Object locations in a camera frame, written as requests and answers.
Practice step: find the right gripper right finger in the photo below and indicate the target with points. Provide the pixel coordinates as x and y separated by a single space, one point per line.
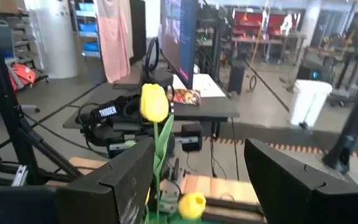
291 199

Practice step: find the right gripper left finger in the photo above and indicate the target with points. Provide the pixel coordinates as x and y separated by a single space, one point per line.
110 199

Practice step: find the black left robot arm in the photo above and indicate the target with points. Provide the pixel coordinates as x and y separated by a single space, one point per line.
107 111

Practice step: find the orange black striped floor strip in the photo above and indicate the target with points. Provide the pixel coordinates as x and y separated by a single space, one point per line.
291 147

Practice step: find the black floor stand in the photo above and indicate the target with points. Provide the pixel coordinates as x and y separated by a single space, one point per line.
350 137

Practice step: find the white waste bin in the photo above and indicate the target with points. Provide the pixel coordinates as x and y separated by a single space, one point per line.
308 99

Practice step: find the black desk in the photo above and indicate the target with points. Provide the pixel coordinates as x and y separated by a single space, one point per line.
210 109

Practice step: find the colourful snack bag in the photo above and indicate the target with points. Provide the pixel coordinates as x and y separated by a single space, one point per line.
185 96

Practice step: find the black machine with blue light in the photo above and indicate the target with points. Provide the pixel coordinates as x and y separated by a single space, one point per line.
309 70

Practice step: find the black headphones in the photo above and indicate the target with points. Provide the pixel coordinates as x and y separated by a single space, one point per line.
162 77

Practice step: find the black upright box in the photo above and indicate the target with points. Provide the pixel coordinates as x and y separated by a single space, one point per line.
236 77

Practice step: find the white sheet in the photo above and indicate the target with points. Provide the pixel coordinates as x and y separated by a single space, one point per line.
210 87

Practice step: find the red floor machine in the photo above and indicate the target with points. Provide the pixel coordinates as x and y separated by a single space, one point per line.
23 73

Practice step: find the pink cloth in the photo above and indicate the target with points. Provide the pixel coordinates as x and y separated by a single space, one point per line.
113 40

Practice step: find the white round pillar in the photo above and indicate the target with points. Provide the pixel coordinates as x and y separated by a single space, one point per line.
54 40

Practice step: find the blue shelf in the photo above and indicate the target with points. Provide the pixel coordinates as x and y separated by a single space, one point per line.
89 28

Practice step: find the computer monitor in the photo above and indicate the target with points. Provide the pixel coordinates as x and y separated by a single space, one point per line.
179 37

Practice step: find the red tool cabinet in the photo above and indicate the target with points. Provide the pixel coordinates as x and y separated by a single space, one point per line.
250 21

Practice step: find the grey storage rack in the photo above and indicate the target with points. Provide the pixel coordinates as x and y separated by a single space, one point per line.
6 34

